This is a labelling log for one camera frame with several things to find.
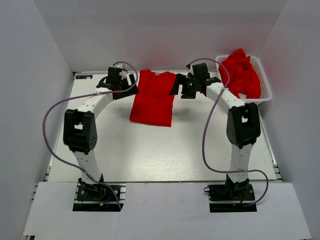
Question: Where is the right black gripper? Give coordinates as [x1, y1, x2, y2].
[169, 74, 199, 100]

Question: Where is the red t shirt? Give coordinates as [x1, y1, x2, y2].
[129, 69, 176, 127]

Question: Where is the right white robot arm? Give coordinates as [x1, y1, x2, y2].
[169, 63, 261, 200]

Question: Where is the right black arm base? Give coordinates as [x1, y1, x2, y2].
[203, 179, 257, 213]

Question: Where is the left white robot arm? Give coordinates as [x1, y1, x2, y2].
[63, 63, 139, 200]

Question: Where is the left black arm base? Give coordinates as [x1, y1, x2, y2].
[72, 178, 126, 212]

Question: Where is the red t shirts pile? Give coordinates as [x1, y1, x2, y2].
[221, 48, 261, 99]

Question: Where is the blue table label sticker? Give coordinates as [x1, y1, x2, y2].
[75, 75, 93, 80]

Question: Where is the white plastic basket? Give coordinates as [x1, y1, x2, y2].
[215, 54, 273, 103]

